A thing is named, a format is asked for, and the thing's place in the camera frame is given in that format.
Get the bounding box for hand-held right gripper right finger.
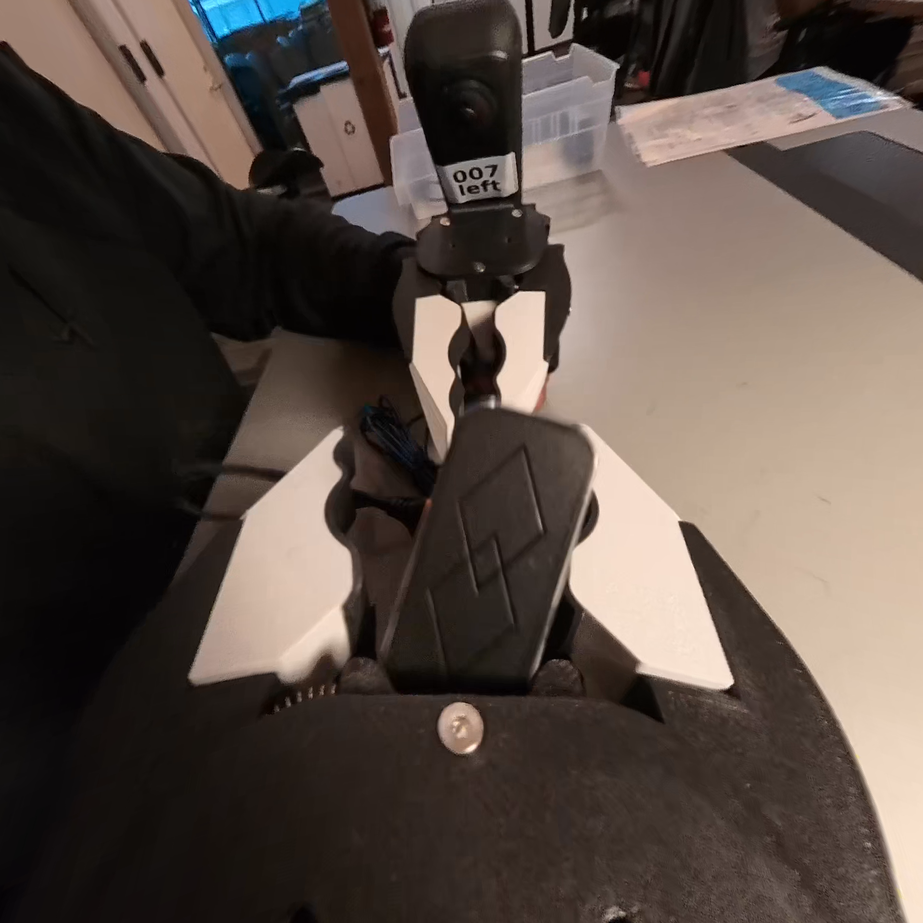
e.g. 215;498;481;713
568;424;736;695

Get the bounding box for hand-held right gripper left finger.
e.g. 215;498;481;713
187;425;377;686

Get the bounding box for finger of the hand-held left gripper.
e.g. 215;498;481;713
408;292;473;464
476;288;552;413

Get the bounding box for black cable plug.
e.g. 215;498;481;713
465;345;502;418

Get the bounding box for dark blue braided cable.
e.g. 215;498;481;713
358;397;442;516

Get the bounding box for clear plastic bin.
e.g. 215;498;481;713
389;43;621;217

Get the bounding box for black textured power bank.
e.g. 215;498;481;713
381;410;601;697

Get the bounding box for person's left forearm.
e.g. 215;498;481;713
144;144;421;346

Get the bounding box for white recycling bin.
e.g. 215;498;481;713
292;61;387;199

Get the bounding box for black office chair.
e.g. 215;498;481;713
249;146;325;197

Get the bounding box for black jacket on chair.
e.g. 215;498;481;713
624;0;787;98

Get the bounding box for printed paper sheets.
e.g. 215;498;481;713
616;66;913;168

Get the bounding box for white double door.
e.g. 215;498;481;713
68;0;262;174

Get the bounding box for wooden post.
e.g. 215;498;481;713
328;0;399;145

